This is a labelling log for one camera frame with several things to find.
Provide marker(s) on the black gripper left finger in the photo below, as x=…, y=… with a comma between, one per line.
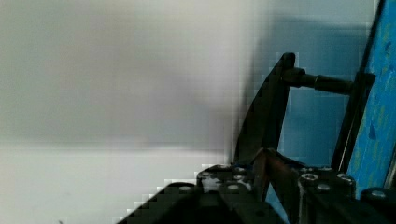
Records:
x=231, y=178

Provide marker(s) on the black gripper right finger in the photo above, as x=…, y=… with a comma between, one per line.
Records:
x=309, y=195

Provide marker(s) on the oven door with black handle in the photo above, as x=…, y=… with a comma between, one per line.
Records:
x=365, y=147

